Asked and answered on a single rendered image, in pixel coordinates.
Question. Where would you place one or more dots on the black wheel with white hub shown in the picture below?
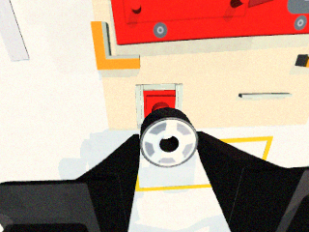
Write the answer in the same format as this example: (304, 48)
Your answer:
(173, 151)

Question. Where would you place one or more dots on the light grey flat strip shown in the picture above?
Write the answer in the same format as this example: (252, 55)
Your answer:
(11, 36)

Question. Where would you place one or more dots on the yellow rectangular outline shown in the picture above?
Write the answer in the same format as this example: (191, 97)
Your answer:
(231, 140)

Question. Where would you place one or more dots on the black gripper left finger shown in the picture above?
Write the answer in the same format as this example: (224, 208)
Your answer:
(101, 198)

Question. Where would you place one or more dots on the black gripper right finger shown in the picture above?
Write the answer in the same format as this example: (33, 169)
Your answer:
(254, 195)

